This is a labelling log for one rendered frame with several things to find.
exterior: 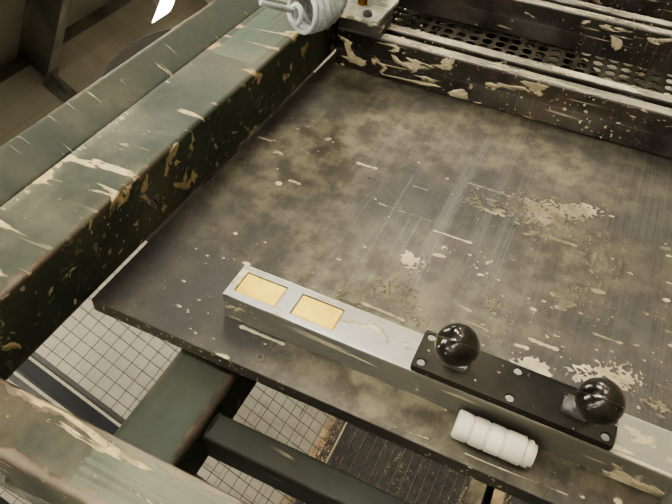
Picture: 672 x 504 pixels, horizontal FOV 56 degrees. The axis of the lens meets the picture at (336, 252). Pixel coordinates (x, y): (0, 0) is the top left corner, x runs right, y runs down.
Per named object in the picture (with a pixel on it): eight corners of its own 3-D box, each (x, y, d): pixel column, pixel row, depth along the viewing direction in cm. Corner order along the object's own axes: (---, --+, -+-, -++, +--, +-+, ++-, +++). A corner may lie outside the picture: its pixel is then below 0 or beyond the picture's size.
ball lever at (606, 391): (586, 435, 60) (623, 433, 48) (547, 419, 61) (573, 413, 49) (599, 398, 61) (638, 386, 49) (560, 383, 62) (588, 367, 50)
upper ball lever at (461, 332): (466, 386, 64) (471, 372, 51) (431, 372, 65) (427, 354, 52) (479, 351, 64) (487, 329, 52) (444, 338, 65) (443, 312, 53)
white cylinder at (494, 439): (447, 442, 63) (526, 476, 61) (453, 427, 61) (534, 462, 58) (456, 418, 65) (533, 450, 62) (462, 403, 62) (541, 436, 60)
